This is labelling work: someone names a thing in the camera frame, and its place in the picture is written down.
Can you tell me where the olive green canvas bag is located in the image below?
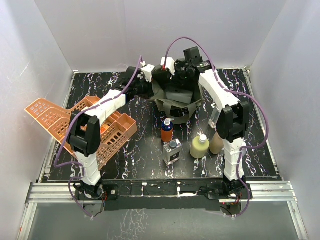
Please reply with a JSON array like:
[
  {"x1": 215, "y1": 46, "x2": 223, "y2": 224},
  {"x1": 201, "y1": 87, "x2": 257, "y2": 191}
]
[{"x1": 149, "y1": 65, "x2": 205, "y2": 124}]

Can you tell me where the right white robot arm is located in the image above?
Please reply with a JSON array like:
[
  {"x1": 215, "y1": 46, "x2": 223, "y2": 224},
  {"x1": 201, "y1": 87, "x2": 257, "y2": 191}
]
[{"x1": 174, "y1": 47, "x2": 250, "y2": 199}]

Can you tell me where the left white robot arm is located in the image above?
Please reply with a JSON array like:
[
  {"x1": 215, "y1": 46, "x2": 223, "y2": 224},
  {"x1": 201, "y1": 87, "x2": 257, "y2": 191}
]
[{"x1": 65, "y1": 63, "x2": 155, "y2": 200}]

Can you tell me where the orange plastic basket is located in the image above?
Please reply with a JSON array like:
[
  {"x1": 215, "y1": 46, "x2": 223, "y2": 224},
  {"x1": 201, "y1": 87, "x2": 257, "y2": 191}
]
[{"x1": 25, "y1": 96, "x2": 138, "y2": 170}]

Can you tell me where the orange bottle blue pump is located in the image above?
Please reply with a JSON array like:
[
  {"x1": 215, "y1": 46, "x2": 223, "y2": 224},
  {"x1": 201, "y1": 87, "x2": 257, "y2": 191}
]
[{"x1": 161, "y1": 118, "x2": 174, "y2": 143}]

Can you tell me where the clear square bottle black cap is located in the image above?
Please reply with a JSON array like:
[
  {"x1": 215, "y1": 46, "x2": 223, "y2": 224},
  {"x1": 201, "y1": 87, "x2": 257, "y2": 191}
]
[{"x1": 208, "y1": 106, "x2": 221, "y2": 129}]

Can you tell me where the orange packet in basket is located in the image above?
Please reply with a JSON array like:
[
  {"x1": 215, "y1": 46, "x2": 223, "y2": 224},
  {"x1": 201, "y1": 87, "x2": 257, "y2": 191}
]
[{"x1": 100, "y1": 124, "x2": 110, "y2": 135}]

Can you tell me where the clear square bottle grey cap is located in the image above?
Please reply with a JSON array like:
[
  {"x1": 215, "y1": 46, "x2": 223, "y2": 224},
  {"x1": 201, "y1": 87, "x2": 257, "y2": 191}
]
[{"x1": 162, "y1": 138, "x2": 182, "y2": 166}]

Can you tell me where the yellow green lotion bottle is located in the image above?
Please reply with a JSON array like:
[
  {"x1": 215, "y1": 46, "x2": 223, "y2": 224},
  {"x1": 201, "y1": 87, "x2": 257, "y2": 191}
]
[{"x1": 190, "y1": 132, "x2": 210, "y2": 159}]

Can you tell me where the beige brown lotion bottle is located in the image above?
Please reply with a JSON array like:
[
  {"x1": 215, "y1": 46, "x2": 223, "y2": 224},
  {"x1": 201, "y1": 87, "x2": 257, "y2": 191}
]
[{"x1": 209, "y1": 132, "x2": 224, "y2": 155}]

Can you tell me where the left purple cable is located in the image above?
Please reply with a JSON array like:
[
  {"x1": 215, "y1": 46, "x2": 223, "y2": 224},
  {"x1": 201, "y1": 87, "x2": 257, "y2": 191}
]
[{"x1": 53, "y1": 55, "x2": 146, "y2": 221}]

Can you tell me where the purple cable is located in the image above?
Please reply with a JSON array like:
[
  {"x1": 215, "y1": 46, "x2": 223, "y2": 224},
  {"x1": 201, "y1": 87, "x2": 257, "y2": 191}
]
[
  {"x1": 165, "y1": 37, "x2": 270, "y2": 220},
  {"x1": 53, "y1": 55, "x2": 146, "y2": 221}
]

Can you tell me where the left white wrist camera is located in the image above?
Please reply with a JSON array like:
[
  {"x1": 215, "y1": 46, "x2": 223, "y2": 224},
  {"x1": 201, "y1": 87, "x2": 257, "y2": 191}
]
[{"x1": 140, "y1": 61, "x2": 155, "y2": 83}]

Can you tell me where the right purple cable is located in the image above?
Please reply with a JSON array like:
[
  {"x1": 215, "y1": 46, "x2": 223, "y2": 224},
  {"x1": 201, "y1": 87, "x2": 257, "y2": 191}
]
[{"x1": 165, "y1": 37, "x2": 270, "y2": 220}]

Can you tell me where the aluminium frame rail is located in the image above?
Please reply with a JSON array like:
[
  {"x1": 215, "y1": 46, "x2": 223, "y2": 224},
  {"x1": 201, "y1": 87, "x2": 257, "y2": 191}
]
[{"x1": 18, "y1": 179, "x2": 309, "y2": 240}]

